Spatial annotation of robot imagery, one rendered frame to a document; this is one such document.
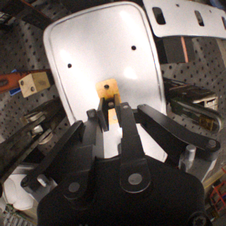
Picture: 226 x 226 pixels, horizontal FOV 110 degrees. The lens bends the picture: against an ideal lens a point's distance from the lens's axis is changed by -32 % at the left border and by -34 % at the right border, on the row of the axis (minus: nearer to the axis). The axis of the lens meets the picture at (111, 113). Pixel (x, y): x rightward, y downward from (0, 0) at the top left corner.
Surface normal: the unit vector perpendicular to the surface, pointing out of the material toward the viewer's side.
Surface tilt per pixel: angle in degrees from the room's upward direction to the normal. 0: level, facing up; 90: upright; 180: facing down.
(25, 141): 81
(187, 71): 0
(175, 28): 0
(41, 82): 90
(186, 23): 0
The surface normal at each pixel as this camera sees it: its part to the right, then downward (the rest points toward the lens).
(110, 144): 0.01, 0.37
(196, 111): -0.94, 0.32
